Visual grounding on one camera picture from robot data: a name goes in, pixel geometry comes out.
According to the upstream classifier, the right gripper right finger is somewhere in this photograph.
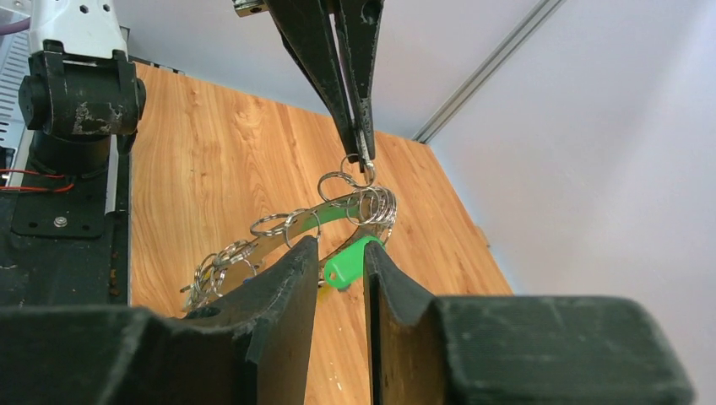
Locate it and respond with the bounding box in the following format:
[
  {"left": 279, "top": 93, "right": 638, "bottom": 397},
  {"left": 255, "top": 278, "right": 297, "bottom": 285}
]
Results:
[{"left": 364, "top": 242, "right": 695, "bottom": 404}]

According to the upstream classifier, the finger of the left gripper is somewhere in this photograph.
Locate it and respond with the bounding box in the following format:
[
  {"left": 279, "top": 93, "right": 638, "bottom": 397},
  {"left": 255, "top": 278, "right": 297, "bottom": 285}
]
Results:
[
  {"left": 335, "top": 0, "right": 383, "bottom": 161},
  {"left": 265, "top": 1, "right": 360, "bottom": 163}
]

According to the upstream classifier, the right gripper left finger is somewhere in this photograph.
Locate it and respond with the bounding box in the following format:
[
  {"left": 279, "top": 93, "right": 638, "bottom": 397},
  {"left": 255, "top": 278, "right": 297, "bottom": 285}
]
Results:
[{"left": 1, "top": 236, "right": 318, "bottom": 404}]

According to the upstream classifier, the green key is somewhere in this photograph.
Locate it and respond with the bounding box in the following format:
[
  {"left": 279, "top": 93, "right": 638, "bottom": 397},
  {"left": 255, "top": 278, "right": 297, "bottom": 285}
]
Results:
[{"left": 323, "top": 235, "right": 384, "bottom": 290}]

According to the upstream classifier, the large grey toothed keyring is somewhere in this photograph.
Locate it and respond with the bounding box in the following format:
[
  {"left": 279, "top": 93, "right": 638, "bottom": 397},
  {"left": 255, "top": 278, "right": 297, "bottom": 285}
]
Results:
[{"left": 181, "top": 161, "right": 399, "bottom": 313}]

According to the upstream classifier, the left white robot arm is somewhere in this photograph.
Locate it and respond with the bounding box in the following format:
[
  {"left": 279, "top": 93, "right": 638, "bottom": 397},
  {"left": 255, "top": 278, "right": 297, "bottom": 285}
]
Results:
[{"left": 19, "top": 1, "right": 383, "bottom": 174}]

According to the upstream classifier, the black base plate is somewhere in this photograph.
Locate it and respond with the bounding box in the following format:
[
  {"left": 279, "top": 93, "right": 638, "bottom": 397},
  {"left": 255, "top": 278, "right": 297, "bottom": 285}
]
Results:
[{"left": 1, "top": 148, "right": 132, "bottom": 307}]

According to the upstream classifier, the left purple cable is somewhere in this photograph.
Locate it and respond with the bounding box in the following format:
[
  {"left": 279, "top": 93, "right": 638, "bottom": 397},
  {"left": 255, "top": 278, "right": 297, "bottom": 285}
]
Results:
[{"left": 0, "top": 16, "right": 32, "bottom": 35}]

